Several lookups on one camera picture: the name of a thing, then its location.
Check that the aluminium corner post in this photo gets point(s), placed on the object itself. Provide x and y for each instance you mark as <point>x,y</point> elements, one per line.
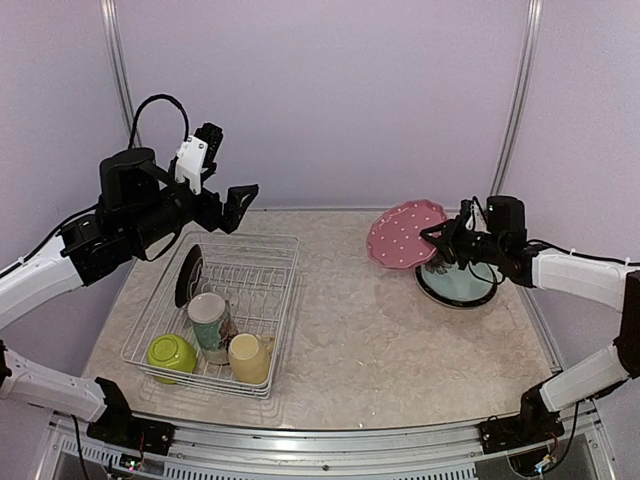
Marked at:
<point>117,62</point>
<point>519,97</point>

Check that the aluminium front frame rail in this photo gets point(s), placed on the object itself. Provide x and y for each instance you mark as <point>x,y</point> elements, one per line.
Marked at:
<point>208,451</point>

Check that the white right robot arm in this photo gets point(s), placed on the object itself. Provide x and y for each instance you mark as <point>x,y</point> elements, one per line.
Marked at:
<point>589,285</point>

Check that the right aluminium corner post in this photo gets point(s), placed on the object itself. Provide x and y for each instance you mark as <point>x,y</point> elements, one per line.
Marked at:
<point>519,97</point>

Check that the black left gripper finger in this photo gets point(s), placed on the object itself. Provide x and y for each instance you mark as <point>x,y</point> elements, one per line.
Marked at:
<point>208,171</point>
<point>239,198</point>

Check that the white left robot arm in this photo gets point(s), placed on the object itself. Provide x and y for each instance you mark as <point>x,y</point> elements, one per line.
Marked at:
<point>140,204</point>

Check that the yellow mug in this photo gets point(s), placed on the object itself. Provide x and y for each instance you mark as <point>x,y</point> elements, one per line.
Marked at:
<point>250,357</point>

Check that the lime green bowl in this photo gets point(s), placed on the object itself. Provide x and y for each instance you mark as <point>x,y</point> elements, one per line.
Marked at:
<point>172,352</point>

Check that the white wire dish rack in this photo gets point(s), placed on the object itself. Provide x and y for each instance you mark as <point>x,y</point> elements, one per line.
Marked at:
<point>253,272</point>

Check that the small black plate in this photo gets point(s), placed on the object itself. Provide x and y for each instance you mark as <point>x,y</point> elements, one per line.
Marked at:
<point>189,277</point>

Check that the black rimmed striped plate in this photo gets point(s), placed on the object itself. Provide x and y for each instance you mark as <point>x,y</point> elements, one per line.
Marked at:
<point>450,301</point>

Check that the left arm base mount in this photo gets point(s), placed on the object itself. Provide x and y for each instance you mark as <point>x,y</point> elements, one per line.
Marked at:
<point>118,426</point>

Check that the left aluminium corner post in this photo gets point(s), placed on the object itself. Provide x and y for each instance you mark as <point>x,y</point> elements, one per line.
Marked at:
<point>117,62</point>

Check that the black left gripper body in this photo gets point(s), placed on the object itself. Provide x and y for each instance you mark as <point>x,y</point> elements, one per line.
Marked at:
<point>208,216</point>

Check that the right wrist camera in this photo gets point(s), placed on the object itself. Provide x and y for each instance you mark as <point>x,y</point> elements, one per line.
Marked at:
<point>473,215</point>

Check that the floral patterned tall mug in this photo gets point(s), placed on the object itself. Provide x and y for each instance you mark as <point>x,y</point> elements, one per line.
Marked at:
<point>213,326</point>

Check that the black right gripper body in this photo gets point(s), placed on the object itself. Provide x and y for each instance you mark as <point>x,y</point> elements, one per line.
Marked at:
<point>463,246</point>

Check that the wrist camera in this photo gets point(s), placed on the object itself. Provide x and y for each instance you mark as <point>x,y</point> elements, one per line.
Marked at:
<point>473,215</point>
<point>196,151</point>

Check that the maroon pink plate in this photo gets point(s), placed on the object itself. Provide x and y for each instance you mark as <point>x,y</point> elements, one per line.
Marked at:
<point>394,240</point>

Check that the light teal flower plate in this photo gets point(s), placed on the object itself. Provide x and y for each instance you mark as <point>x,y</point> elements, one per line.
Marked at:
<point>455,282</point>

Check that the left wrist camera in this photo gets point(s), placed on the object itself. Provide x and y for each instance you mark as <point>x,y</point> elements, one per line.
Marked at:
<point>196,151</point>

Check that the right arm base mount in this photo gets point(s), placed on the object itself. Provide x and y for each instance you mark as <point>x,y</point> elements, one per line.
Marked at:
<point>520,430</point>

